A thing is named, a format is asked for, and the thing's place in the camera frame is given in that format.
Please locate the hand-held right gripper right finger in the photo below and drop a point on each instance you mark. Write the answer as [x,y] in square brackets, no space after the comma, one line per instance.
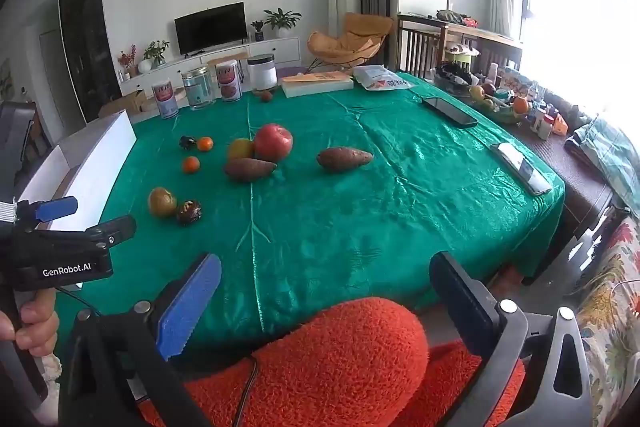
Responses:
[462,302]

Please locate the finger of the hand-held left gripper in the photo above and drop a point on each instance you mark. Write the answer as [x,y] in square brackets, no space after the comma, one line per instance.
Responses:
[117,231]
[57,208]

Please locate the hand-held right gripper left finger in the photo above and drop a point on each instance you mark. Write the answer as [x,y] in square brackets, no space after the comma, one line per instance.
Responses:
[192,302]

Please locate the green-brown round fruit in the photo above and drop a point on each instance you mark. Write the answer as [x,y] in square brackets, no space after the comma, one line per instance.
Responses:
[162,202]

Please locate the white cardboard box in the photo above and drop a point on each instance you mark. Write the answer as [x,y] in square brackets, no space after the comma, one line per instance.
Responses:
[100,162]

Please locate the dark brown mangosteen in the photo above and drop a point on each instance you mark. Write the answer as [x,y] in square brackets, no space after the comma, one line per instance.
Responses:
[189,212]

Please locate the small orange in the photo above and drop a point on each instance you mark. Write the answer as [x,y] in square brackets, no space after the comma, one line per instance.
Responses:
[191,164]
[205,143]

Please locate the yellow-green round fruit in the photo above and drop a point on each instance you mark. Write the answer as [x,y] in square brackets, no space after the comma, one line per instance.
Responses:
[240,148]

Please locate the red apple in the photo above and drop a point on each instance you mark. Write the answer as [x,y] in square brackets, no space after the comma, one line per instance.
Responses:
[273,142]

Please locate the purple sweet potato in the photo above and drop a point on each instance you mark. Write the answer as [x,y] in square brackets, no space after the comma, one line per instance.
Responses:
[344,159]
[247,169]

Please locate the small reddish-brown fruit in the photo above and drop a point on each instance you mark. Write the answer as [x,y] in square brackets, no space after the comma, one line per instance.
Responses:
[265,96]

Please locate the person's left hand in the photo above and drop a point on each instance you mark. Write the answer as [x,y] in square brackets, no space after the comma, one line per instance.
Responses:
[40,327]

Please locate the dark green round fruit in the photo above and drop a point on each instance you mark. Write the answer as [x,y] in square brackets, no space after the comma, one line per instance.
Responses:
[187,143]

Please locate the brown cardboard carton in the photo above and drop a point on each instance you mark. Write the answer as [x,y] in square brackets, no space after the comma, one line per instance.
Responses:
[122,103]

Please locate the person's orange fleece pants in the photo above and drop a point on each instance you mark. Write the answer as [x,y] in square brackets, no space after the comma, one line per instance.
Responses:
[340,357]

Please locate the pink label tin can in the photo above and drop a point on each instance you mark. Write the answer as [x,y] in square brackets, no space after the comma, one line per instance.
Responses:
[166,99]
[229,81]

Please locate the green tablecloth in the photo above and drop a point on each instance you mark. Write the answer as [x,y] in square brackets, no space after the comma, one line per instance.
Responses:
[350,217]

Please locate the white remote control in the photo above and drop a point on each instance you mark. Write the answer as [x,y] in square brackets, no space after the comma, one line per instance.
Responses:
[520,168]

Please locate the floral sofa cushion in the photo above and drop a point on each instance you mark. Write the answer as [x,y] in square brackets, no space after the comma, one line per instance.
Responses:
[615,317]

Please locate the clear glass jar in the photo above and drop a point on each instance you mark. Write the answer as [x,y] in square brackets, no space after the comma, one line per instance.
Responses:
[199,88]

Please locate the red flower arrangement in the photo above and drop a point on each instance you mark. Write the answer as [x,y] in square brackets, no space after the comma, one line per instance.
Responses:
[127,59]

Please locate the white round vase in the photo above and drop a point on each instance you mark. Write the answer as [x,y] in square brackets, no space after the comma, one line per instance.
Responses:
[145,66]

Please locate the black glass cabinet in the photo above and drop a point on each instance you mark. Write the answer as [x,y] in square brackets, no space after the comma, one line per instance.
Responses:
[90,42]

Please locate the green potted plant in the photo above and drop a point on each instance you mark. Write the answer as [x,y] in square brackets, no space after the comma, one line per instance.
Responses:
[157,52]

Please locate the black smartphone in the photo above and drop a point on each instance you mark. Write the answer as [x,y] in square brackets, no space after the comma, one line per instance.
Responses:
[450,112]

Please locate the fruit basket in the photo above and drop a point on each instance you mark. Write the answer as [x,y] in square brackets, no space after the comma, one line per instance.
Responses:
[500,109]

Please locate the row of small bottles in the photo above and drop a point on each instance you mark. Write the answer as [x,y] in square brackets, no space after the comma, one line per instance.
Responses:
[545,119]

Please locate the wooden bench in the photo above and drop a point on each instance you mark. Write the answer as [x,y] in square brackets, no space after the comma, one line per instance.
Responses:
[225,56]

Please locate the teal striped cloth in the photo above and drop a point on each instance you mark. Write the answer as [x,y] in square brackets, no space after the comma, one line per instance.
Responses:
[607,152]

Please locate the white round appliance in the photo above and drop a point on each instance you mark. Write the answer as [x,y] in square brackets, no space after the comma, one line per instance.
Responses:
[262,73]

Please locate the flat screen television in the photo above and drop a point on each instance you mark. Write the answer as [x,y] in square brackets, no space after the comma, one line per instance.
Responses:
[211,28]

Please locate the white plastic bag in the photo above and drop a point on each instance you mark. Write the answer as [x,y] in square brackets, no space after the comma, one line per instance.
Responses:
[382,77]

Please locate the small dark potted plant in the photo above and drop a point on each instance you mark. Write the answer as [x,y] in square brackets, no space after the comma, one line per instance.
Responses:
[258,31]

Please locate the white television cabinet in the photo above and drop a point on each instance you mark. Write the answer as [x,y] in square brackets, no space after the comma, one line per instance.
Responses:
[285,49]

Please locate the flat white and orange box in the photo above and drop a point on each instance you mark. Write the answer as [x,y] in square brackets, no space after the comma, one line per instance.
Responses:
[316,83]

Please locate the wooden slatted rack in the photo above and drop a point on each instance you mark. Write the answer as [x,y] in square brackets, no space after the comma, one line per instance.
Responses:
[415,44]

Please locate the large leafy potted plant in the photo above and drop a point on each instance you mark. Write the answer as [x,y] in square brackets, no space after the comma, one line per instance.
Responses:
[281,21]

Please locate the orange lounge chair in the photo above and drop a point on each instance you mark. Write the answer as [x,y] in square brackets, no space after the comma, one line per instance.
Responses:
[357,39]

